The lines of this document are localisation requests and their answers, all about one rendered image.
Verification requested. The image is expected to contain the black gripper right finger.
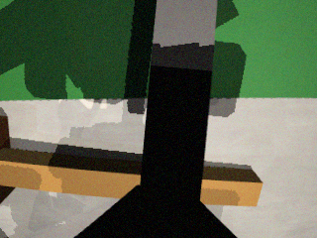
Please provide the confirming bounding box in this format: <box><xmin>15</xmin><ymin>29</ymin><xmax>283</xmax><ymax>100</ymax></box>
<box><xmin>195</xmin><ymin>202</ymin><xmax>237</xmax><ymax>238</ymax></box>

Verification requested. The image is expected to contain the green flat mat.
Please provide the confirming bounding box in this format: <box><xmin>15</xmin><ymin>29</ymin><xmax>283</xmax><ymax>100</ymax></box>
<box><xmin>0</xmin><ymin>0</ymin><xmax>317</xmax><ymax>100</ymax></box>

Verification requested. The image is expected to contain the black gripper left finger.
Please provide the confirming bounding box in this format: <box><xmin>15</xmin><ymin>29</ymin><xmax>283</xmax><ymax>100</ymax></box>
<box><xmin>74</xmin><ymin>183</ymin><xmax>140</xmax><ymax>238</ymax></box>

